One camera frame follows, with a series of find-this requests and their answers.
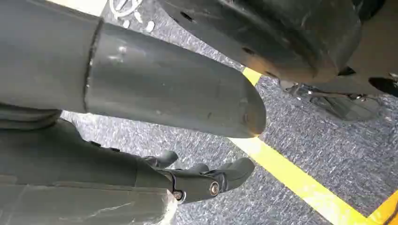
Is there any black robot leg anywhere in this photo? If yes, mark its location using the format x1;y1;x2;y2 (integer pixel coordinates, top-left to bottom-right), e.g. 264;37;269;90
158;0;398;98

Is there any short yellow floor tape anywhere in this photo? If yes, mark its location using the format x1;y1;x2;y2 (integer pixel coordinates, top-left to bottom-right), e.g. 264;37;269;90
367;190;398;225

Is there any long yellow floor tape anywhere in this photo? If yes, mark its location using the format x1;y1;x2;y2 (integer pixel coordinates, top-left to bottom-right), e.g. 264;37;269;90
229;67;372;225

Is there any black robot foot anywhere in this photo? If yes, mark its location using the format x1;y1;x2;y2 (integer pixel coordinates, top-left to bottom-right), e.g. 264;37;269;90
279;80;385;122

